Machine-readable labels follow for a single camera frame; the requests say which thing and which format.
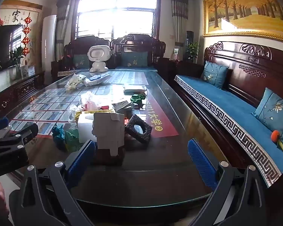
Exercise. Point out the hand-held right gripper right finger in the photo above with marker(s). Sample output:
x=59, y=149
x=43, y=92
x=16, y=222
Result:
x=200, y=162

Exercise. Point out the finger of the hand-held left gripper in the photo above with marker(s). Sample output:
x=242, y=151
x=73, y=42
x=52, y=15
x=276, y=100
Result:
x=14, y=150
x=0, y=123

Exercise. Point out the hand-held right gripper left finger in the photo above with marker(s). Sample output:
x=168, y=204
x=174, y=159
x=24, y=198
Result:
x=86, y=155

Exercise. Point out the green paper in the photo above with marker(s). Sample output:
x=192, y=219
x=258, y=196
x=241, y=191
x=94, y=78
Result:
x=72, y=139

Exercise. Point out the white foam block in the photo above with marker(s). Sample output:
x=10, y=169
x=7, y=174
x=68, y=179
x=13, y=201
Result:
x=85, y=129

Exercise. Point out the teal paper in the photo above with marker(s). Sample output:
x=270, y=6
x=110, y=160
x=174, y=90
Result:
x=59, y=134

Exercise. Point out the black foam square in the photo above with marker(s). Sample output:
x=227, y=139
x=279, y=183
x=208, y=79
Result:
x=132, y=124

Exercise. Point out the white cardboard piece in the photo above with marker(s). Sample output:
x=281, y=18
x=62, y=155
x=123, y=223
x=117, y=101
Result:
x=108, y=131

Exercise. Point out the dark wooden television cabinet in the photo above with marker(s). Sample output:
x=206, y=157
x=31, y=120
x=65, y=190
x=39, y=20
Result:
x=18, y=89

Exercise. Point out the yellow tissue box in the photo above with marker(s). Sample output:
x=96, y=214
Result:
x=85, y=115

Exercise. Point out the printed photo sheets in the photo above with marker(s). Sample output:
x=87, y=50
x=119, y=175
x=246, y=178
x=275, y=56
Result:
x=47, y=106

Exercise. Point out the clear crumpled plastic bag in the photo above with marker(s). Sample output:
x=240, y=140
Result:
x=92, y=101

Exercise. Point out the red banner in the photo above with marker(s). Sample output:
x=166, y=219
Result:
x=160, y=124

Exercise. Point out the dark wooden coffee table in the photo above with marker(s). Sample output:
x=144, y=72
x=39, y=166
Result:
x=143, y=169

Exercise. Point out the blue sofa seat cushion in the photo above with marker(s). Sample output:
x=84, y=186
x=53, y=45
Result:
x=226, y=108

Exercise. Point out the small white box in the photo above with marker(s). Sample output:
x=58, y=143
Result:
x=28, y=70

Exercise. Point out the white power strip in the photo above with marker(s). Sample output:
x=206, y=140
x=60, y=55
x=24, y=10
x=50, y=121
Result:
x=121, y=104

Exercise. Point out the green potted plant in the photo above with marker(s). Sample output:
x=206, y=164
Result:
x=15, y=56
x=193, y=49

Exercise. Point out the white crumpled plastic bag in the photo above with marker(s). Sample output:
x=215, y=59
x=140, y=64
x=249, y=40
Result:
x=74, y=82

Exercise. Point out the green crumpled cloth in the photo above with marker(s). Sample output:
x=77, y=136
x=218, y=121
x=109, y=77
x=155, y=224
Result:
x=138, y=98

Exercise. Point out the white and blue packet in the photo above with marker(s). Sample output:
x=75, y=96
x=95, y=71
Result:
x=96, y=78

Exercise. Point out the black television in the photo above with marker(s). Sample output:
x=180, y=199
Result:
x=2, y=44

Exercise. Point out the orange and green toy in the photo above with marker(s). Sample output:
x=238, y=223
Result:
x=275, y=135

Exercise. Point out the blue embroidered pillow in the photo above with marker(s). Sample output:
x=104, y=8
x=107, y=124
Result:
x=273, y=115
x=213, y=74

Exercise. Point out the dark wooden side table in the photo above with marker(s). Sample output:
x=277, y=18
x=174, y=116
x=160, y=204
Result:
x=179, y=70

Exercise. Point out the teal embroidered cushion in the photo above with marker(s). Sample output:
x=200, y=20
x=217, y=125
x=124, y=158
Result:
x=81, y=61
x=134, y=59

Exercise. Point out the white standing air conditioner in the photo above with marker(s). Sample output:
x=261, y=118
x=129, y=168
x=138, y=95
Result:
x=49, y=42

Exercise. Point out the white robot toy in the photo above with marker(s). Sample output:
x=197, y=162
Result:
x=97, y=56

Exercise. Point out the framed calligraphy scroll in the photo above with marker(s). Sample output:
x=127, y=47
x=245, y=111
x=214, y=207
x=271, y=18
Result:
x=14, y=16

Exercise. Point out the carved wooden sofa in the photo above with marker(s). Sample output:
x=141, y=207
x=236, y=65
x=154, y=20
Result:
x=245, y=63

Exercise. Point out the carved wooden armchair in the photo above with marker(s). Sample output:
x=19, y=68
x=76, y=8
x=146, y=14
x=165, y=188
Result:
x=136, y=43
x=77, y=44

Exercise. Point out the patterned curtain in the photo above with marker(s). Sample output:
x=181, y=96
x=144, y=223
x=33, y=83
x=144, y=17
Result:
x=61, y=28
x=179, y=16

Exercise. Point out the water dispenser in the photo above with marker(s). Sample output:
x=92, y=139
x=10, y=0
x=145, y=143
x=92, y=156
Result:
x=189, y=36

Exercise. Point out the large window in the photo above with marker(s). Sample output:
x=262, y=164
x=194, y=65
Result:
x=115, y=14

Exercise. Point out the gold framed tree painting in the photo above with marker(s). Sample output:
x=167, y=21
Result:
x=245, y=9

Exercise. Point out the small photo frame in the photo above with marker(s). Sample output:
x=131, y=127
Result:
x=175, y=53

